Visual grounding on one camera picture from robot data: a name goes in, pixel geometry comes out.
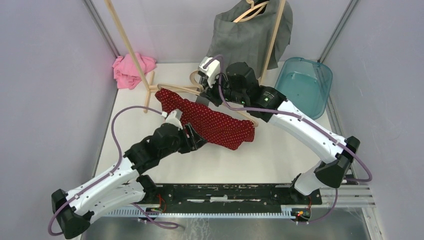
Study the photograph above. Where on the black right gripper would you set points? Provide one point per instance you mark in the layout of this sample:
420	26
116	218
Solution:
210	93

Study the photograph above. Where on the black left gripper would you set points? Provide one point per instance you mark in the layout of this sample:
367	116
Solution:
194	142

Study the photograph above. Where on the red polka dot cloth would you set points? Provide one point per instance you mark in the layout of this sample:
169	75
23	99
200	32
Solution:
215	127

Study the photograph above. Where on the grey pleated skirt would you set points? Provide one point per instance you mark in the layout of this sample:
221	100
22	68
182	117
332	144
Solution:
253	41

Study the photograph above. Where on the wooden clothes hanger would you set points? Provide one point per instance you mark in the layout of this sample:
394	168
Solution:
256	7

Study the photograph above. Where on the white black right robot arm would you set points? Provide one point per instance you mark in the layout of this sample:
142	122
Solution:
238	84

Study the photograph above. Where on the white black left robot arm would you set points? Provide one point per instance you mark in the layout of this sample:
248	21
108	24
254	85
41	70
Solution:
123	183

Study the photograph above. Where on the pink cloth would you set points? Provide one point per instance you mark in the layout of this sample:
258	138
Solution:
125	71

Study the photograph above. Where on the teal plastic basket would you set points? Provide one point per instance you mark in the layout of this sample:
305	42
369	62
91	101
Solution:
306	84

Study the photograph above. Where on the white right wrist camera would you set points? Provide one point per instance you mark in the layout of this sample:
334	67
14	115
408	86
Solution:
208	70

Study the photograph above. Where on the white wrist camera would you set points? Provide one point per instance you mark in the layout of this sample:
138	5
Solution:
208	70
173	118

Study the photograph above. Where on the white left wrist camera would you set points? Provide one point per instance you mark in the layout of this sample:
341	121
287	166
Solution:
173	118

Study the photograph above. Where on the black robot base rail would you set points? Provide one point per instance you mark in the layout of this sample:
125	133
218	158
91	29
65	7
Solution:
249	198

